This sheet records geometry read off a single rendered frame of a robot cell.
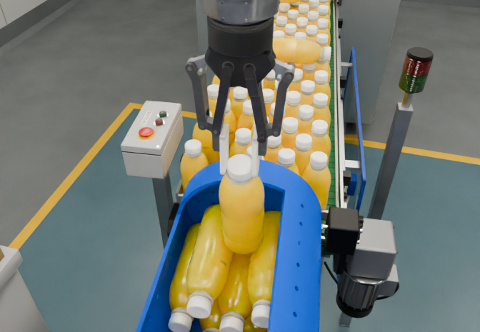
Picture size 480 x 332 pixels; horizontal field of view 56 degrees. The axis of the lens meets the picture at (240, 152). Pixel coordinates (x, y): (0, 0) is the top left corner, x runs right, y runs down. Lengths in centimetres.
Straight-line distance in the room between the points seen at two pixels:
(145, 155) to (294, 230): 49
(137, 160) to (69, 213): 147
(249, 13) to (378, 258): 88
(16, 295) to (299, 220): 68
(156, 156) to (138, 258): 122
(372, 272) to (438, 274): 110
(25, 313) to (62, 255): 120
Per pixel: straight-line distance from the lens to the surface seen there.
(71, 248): 241
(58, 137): 313
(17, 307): 118
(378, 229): 126
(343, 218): 107
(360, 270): 127
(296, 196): 81
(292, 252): 73
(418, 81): 122
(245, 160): 65
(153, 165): 112
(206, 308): 76
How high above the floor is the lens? 177
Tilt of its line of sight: 40 degrees down
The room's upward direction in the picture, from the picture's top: straight up
